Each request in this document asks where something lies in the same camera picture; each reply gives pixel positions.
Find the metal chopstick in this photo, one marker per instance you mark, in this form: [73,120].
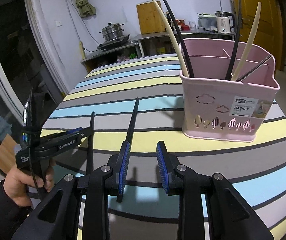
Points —
[261,63]

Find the white electric kettle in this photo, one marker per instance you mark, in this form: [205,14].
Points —
[225,21]

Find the red lidded jar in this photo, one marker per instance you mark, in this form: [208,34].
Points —
[182,25]

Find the person's left hand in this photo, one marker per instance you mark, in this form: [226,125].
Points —
[16,181]

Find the black induction cooktop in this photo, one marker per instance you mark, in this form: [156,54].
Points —
[114,43]

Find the stainless steel steamer pot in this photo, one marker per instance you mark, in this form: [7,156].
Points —
[112,31]

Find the metal kitchen shelf counter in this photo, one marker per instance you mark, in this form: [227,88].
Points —
[145,45]

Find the black chopstick in bundle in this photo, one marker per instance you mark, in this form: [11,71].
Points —
[182,43]

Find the white dish rack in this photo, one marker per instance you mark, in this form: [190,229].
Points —
[207,22]

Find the black left sleeve forearm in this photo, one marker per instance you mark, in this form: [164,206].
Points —
[11,215]

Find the black chopstick on table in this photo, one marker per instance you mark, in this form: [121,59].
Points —
[129,136]

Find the pink plastic utensil basket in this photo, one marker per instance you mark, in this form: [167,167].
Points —
[215,108]

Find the wooden cutting board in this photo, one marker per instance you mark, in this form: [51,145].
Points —
[149,19]

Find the black chopstick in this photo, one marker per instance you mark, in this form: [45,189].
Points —
[182,43]
[236,43]
[90,166]
[129,136]

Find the striped tablecloth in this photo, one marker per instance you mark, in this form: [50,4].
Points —
[257,169]

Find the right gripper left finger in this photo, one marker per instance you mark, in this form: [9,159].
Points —
[119,164]

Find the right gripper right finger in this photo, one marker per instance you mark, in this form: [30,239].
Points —
[167,164]

